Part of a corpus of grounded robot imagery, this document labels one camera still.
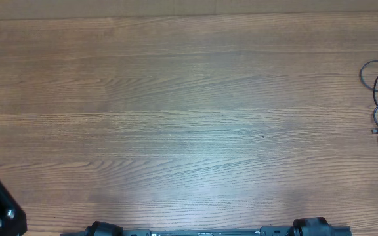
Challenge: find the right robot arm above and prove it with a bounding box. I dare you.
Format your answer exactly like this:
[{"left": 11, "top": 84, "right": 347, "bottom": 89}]
[{"left": 292, "top": 217, "right": 332, "bottom": 236}]

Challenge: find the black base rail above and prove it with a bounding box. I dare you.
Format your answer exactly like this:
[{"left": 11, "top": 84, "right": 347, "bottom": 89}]
[{"left": 123, "top": 226, "right": 352, "bottom": 236}]

